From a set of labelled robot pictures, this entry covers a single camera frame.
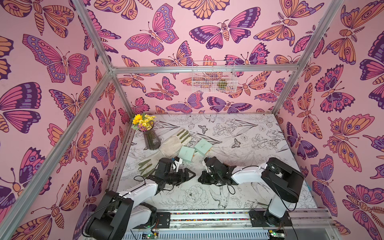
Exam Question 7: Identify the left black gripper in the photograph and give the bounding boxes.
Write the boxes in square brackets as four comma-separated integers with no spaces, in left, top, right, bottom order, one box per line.
[163,168,195,186]

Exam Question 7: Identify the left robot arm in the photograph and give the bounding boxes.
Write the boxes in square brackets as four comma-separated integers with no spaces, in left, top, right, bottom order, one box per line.
[82,158,196,240]

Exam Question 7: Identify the yellow flower bouquet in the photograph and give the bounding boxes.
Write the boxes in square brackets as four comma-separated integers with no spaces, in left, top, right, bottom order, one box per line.
[132,113,156,132]

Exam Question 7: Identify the beige garden glove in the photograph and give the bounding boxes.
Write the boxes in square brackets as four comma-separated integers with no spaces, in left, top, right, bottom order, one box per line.
[138,151,175,178]
[159,129,192,158]

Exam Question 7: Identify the beige garden glove far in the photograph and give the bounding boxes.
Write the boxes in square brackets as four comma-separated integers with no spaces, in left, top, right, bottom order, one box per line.
[159,129,192,158]

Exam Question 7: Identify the beige garden glove near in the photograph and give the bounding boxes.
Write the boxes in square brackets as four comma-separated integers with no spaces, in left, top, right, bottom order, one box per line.
[138,151,175,178]

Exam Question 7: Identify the white wire basket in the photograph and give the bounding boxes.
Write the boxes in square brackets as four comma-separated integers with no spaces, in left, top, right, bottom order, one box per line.
[191,65,238,94]

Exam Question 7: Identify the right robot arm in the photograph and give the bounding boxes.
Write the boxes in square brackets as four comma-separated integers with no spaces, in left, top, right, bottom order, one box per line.
[198,157,304,227]

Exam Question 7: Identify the glass vase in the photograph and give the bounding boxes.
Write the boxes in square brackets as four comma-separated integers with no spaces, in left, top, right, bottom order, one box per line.
[143,129,161,151]

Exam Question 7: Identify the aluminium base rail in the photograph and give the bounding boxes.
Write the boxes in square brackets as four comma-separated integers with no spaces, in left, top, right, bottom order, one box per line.
[126,208,335,231]

